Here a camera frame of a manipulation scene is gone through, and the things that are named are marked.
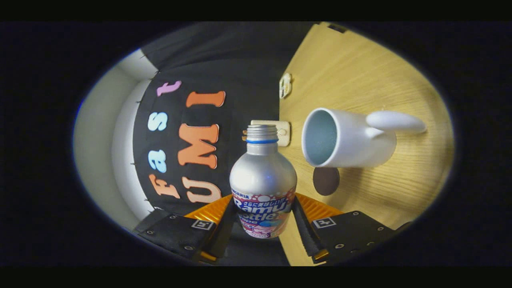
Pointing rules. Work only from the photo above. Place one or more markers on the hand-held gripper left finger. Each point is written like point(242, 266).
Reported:
point(220, 236)

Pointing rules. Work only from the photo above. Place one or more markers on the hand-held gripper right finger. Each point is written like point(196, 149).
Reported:
point(307, 238)

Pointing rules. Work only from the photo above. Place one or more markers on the dark brown round coaster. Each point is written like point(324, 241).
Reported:
point(326, 182)

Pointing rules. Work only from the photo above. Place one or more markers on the silver juice bottle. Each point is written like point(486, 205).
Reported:
point(262, 180)

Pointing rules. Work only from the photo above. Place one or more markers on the white cup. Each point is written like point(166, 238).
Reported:
point(356, 140)

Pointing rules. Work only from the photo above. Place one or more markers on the wooden table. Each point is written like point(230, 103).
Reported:
point(380, 192)

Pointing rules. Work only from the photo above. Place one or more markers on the white toaster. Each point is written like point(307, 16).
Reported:
point(283, 134)

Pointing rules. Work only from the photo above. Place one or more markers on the white compartment tray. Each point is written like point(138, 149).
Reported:
point(285, 85)

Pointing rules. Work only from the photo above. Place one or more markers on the black backdrop cloth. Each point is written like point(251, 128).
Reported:
point(224, 52)

